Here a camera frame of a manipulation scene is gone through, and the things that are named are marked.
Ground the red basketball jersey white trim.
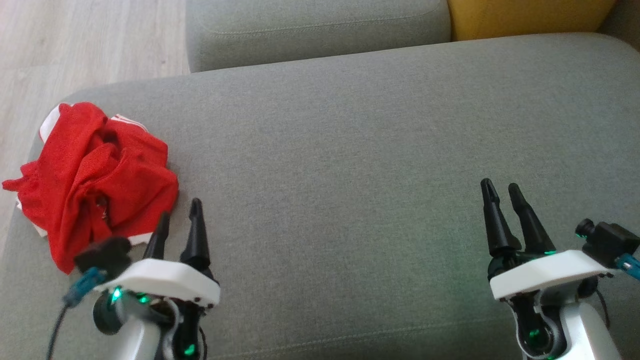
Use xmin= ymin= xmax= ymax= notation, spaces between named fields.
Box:
xmin=2 ymin=102 xmax=169 ymax=275

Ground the right camera cable teal plug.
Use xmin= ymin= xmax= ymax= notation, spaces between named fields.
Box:
xmin=616 ymin=253 xmax=640 ymax=282

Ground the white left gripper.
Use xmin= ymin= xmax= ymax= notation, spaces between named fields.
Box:
xmin=93 ymin=198 xmax=221 ymax=360

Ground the left camera cable teal plug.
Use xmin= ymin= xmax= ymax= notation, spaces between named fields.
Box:
xmin=46 ymin=267 xmax=107 ymax=360

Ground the grey fabric sofa ottoman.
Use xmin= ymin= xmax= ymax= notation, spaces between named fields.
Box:
xmin=0 ymin=32 xmax=640 ymax=360

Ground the camera cable teal plug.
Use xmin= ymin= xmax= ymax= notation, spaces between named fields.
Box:
xmin=46 ymin=267 xmax=107 ymax=360
xmin=616 ymin=253 xmax=640 ymax=282

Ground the large yellow back cushion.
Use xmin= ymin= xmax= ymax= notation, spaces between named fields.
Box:
xmin=446 ymin=0 xmax=619 ymax=42

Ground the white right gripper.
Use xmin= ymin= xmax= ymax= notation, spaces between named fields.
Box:
xmin=480 ymin=178 xmax=615 ymax=359

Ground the grey sofa seat cushion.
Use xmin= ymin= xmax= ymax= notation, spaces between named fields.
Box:
xmin=186 ymin=0 xmax=452 ymax=74

